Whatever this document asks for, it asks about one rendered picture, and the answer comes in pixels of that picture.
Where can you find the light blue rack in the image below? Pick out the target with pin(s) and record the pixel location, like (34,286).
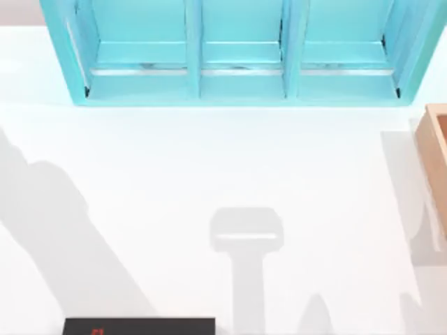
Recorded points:
(241,87)

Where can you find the black book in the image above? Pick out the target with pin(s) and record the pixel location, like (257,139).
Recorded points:
(139,326)

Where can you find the salmon-coloured shallow box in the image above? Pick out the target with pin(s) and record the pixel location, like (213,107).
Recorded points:
(430,167)

